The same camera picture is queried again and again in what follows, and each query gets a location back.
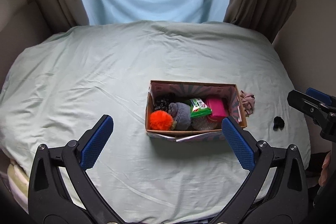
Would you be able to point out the orange fluffy pompom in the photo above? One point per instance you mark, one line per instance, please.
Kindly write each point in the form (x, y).
(160, 120)

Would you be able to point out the black patterned scrunchie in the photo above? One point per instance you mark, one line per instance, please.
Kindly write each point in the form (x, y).
(164, 102)

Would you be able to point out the folded pale quilt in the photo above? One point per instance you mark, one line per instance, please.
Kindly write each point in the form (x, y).
(18, 182)

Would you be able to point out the clear glittery pouch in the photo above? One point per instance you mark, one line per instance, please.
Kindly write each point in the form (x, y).
(203, 124)

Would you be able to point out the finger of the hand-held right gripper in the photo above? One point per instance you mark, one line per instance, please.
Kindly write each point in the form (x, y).
(304, 103)
(319, 95)

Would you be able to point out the green tissue packet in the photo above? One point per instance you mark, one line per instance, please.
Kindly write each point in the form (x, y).
(200, 107)

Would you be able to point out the cardboard box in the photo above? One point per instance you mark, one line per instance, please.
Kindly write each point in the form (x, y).
(157, 134)

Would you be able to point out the pink plastic box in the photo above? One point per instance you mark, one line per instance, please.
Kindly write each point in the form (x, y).
(216, 107)

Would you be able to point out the pale green bed sheet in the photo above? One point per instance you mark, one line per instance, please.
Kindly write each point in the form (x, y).
(92, 69)

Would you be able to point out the grey sock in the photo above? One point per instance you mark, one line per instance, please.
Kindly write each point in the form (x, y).
(181, 115)

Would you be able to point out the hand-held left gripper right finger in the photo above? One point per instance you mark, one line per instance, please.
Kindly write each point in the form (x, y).
(237, 145)

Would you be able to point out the pink scrunchie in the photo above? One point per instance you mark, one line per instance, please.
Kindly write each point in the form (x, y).
(248, 103)

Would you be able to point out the person's right hand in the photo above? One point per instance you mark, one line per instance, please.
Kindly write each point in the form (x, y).
(325, 169)

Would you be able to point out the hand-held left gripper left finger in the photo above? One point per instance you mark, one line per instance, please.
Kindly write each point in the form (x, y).
(97, 142)

